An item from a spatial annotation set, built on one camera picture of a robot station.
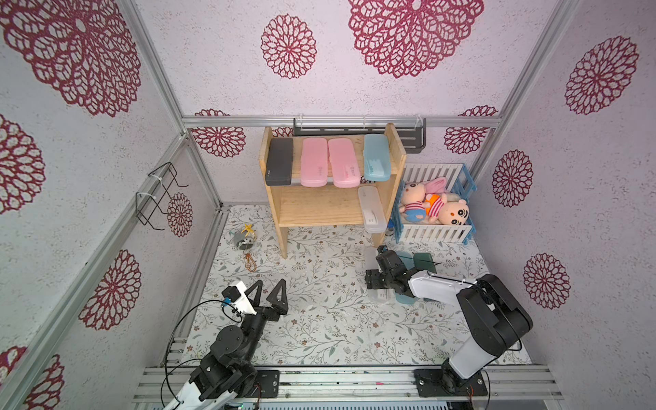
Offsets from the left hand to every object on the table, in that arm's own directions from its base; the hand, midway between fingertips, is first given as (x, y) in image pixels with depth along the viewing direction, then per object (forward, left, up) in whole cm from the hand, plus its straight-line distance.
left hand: (275, 283), depth 71 cm
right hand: (+13, -34, -21) cm, 42 cm away
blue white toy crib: (+55, -73, -11) cm, 92 cm away
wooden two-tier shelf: (+32, -3, -2) cm, 32 cm away
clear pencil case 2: (+26, -30, 0) cm, 40 cm away
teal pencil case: (+12, -41, -7) cm, 43 cm away
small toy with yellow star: (+26, +18, -16) cm, 35 cm away
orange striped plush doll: (+36, -62, -9) cm, 72 cm away
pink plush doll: (+44, -50, -9) cm, 67 cm away
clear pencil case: (+5, -32, -20) cm, 38 cm away
